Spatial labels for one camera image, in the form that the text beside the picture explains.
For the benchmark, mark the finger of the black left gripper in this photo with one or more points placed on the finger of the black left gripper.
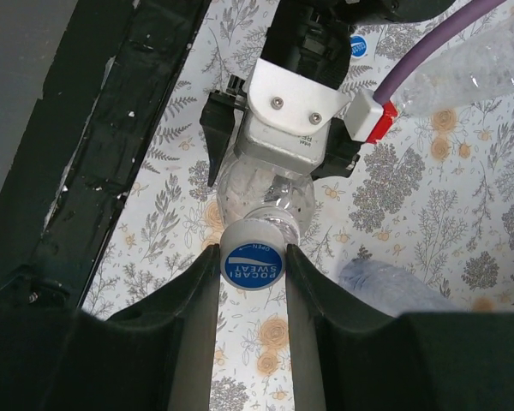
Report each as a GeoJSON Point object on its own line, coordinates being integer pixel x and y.
{"type": "Point", "coordinates": [218, 123]}

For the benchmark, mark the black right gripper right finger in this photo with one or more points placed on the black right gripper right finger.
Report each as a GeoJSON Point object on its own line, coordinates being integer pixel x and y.
{"type": "Point", "coordinates": [346, 355]}

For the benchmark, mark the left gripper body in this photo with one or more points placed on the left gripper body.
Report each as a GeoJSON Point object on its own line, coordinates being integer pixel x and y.
{"type": "Point", "coordinates": [328, 152]}

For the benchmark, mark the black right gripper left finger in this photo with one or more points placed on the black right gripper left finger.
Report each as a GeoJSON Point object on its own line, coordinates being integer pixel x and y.
{"type": "Point", "coordinates": [153, 355]}

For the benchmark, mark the clear plastic bottle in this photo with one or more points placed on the clear plastic bottle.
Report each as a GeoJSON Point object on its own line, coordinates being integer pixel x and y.
{"type": "Point", "coordinates": [248, 190]}
{"type": "Point", "coordinates": [478, 69]}

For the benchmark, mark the blue tinted plastic bottle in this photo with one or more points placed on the blue tinted plastic bottle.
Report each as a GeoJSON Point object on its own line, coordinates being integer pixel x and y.
{"type": "Point", "coordinates": [390, 289]}

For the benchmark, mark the white bottle cap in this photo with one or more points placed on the white bottle cap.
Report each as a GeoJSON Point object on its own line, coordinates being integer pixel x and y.
{"type": "Point", "coordinates": [359, 46]}
{"type": "Point", "coordinates": [252, 254]}

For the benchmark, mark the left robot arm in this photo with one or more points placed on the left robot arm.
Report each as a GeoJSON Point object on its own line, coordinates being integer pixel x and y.
{"type": "Point", "coordinates": [312, 39]}

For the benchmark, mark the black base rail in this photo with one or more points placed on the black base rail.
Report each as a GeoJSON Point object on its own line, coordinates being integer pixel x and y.
{"type": "Point", "coordinates": [111, 78]}

